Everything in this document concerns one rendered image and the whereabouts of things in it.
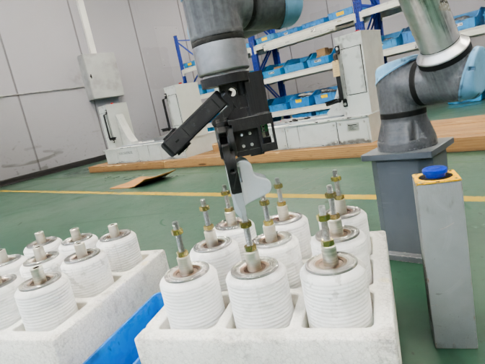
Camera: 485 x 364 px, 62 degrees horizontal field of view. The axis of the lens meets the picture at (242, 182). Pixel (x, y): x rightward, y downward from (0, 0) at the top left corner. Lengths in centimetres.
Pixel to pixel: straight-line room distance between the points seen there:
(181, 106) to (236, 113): 353
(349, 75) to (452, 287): 222
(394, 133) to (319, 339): 67
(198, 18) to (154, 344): 48
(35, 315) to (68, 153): 659
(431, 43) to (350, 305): 63
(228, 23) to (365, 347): 46
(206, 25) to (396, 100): 67
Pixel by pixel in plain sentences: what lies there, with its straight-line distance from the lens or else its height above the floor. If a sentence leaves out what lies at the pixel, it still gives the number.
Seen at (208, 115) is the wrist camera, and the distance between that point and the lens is 57.
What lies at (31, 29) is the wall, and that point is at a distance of 758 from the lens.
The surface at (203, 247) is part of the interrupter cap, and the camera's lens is 78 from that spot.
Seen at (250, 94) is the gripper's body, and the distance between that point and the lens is 58.
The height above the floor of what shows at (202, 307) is 21.
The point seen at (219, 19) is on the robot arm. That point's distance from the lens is 57.
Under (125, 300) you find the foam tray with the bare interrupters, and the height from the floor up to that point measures 14.
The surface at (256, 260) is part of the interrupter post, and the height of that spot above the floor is 27.
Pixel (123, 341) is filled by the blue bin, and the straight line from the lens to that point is 89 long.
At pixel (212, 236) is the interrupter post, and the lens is 77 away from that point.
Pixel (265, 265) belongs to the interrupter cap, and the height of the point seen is 25.
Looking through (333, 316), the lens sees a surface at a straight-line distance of 60.
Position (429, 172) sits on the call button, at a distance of 76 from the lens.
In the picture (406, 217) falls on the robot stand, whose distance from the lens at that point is 116.
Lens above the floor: 50
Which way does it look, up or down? 11 degrees down
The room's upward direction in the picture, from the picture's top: 12 degrees counter-clockwise
